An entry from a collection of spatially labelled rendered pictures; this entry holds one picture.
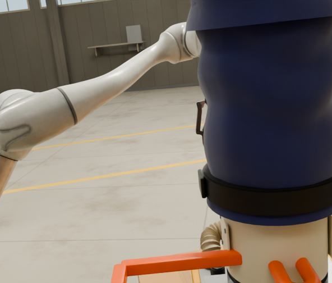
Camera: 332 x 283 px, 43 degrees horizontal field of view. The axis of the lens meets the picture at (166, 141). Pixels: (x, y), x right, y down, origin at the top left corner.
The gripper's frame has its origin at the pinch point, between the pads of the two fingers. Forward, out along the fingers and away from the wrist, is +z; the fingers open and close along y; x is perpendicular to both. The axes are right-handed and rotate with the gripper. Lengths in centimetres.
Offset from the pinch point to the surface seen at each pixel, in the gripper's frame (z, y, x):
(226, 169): -16, -7, -66
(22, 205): 123, -181, 286
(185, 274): 70, -16, 44
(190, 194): 124, -7, 270
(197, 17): -37, -9, -64
